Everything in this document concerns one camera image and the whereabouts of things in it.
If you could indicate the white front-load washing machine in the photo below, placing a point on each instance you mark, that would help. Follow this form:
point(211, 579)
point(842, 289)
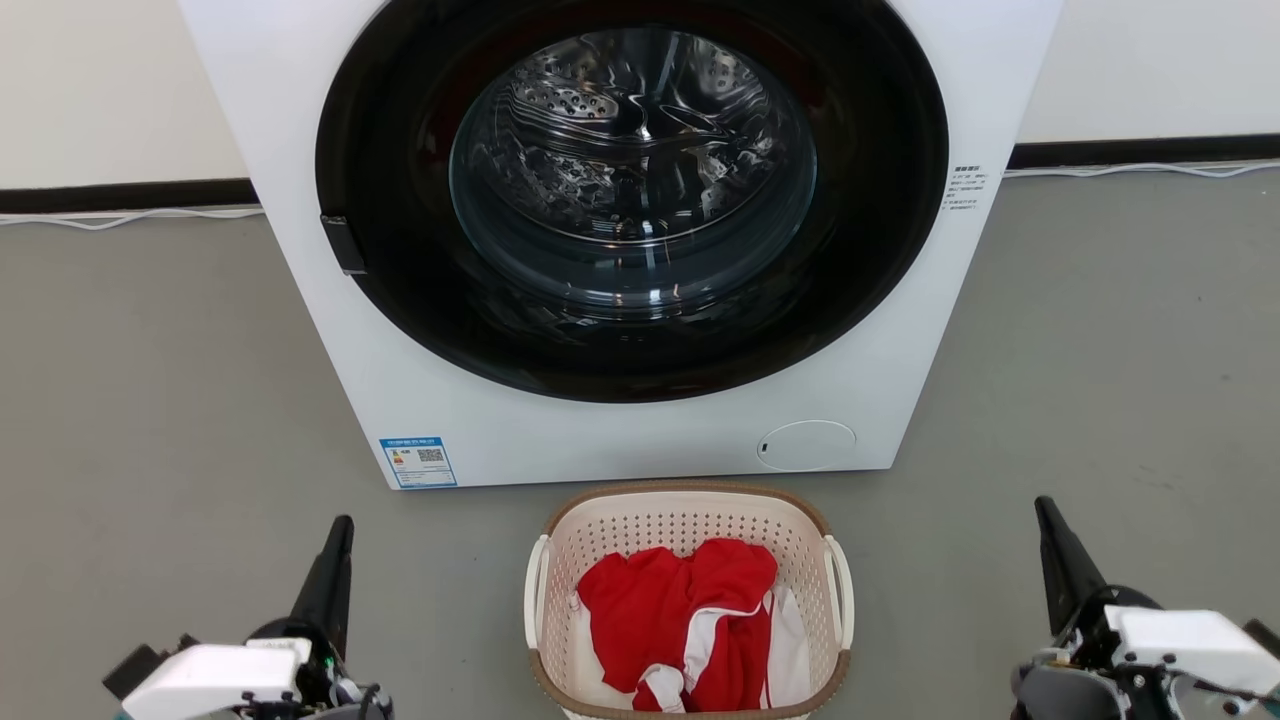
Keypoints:
point(300, 100)

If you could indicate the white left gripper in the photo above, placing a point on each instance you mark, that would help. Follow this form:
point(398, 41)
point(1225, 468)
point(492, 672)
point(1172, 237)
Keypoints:
point(220, 675)

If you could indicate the red garment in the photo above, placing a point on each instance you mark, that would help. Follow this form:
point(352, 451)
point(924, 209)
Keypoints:
point(650, 610)

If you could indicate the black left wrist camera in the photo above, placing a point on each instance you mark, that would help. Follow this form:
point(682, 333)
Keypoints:
point(135, 670)

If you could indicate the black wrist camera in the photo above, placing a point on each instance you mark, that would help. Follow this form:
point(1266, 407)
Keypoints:
point(135, 670)
point(1265, 635)

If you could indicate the cream perforated laundry basket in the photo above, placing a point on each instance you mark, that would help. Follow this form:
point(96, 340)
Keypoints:
point(650, 520)

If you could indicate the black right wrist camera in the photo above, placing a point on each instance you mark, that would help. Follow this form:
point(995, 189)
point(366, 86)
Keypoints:
point(1265, 635)

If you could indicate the white garment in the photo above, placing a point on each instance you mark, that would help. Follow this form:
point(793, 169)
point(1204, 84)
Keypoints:
point(790, 650)

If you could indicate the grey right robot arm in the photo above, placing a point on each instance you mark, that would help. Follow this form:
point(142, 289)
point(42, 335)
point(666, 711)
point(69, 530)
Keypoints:
point(1060, 697)

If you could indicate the blue energy label sticker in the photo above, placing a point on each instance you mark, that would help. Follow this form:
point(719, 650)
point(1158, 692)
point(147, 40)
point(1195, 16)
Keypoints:
point(418, 462)

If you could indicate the round white filter cover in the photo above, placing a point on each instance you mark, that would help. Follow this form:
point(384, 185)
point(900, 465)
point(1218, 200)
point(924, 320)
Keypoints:
point(808, 446)

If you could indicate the small text sticker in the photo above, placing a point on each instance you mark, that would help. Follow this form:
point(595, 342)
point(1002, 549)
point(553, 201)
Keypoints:
point(966, 188)

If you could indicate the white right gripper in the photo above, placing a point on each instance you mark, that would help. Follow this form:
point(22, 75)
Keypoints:
point(1190, 640)

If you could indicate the steel washer drum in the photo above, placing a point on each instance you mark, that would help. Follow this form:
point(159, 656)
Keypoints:
point(630, 150)

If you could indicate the black round washer door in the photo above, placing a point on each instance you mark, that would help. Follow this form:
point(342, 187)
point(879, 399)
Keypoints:
point(400, 280)

